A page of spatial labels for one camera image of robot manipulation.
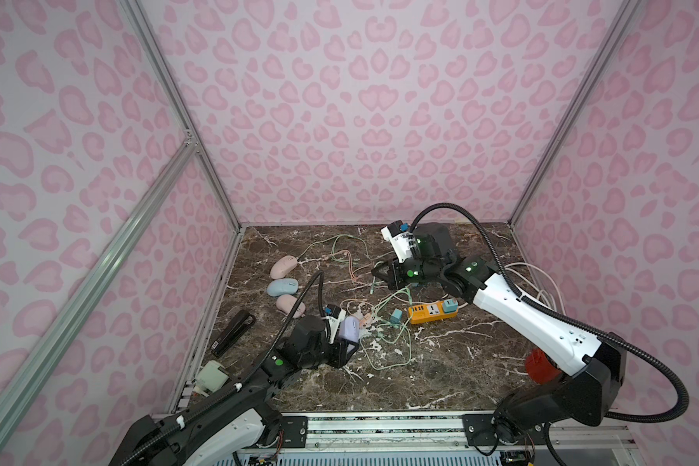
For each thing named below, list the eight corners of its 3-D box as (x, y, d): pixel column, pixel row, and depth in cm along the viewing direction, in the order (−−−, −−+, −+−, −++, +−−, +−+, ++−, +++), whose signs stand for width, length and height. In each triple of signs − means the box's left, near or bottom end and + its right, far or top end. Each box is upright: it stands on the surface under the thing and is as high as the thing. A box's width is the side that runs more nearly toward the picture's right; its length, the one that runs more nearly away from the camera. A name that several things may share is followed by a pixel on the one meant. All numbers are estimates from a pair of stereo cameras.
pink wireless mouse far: (268, 274, 107) (266, 270, 105) (288, 255, 113) (286, 251, 111) (279, 281, 105) (277, 277, 103) (298, 262, 111) (297, 258, 109)
